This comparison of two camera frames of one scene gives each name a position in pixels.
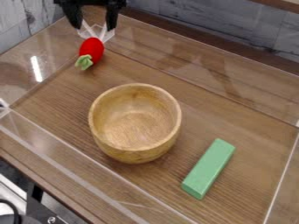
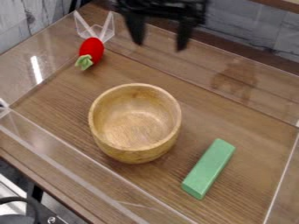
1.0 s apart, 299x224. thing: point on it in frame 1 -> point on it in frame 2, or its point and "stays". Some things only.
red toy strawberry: (90, 52) stays
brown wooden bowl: (135, 119) stays
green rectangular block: (209, 170) stays
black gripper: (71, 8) -> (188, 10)
